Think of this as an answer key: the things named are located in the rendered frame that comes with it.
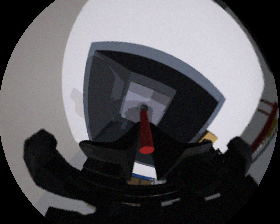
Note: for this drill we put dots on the red peg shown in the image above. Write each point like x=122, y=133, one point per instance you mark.
x=146, y=145

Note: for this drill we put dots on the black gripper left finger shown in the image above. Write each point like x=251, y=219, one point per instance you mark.
x=122, y=152

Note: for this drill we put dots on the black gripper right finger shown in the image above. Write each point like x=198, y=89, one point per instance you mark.
x=168, y=152

